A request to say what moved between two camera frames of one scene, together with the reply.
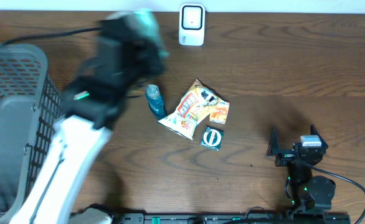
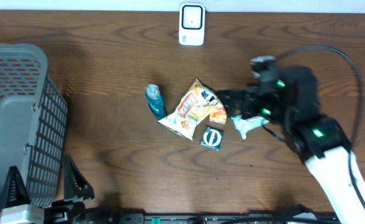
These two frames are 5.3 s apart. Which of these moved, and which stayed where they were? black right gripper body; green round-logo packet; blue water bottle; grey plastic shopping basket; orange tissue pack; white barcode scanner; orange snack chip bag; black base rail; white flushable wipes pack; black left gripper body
Moved: black right gripper body; white flushable wipes pack; black left gripper body
Stayed: orange tissue pack; green round-logo packet; black base rail; grey plastic shopping basket; blue water bottle; orange snack chip bag; white barcode scanner
